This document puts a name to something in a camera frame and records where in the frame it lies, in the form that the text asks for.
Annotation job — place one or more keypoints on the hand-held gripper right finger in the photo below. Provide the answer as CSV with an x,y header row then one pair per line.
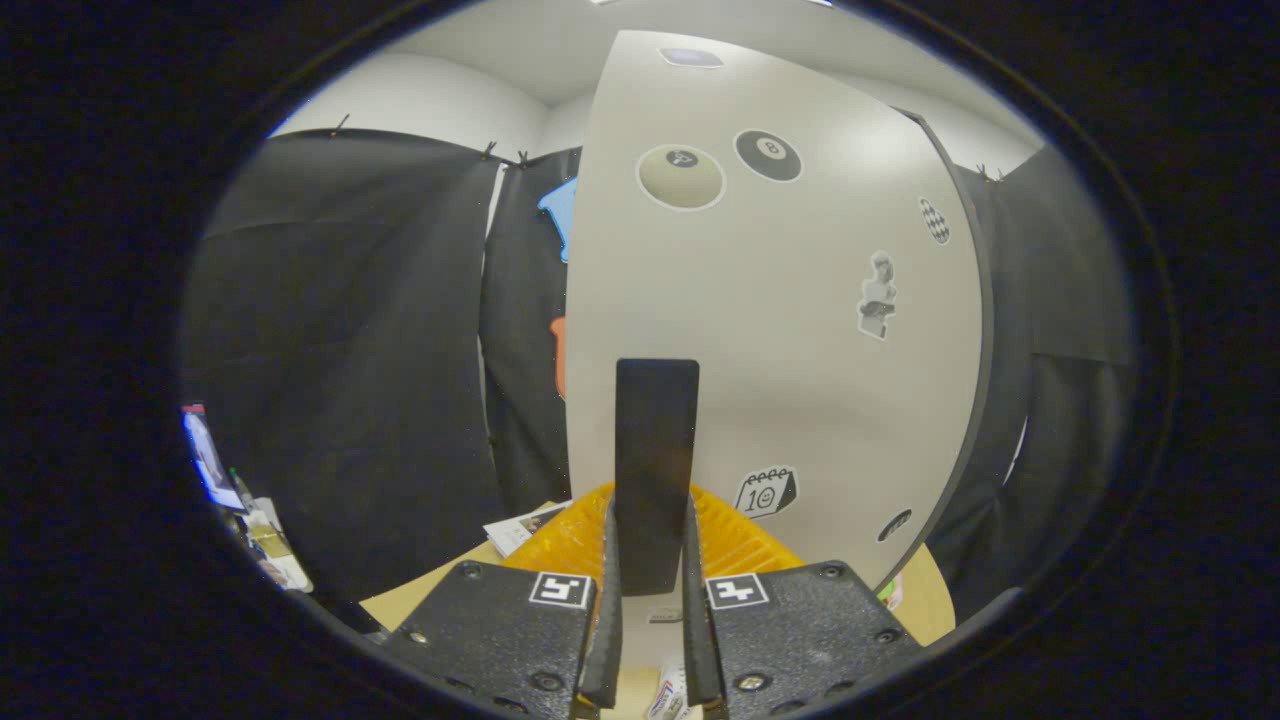
x,y
800,630

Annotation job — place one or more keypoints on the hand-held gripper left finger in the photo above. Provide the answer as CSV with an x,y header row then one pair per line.
x,y
500,640

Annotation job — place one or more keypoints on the white shoe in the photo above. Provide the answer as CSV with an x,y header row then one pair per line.
x,y
668,700

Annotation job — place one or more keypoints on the grey shoe cabinet door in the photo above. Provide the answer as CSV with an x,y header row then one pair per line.
x,y
780,400

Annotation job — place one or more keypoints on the pile of small clutter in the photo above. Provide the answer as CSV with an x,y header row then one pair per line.
x,y
272,545

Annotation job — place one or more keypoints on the black backdrop cloth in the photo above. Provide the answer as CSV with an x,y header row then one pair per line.
x,y
350,350

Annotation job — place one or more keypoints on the lit screen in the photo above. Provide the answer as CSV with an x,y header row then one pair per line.
x,y
208,455

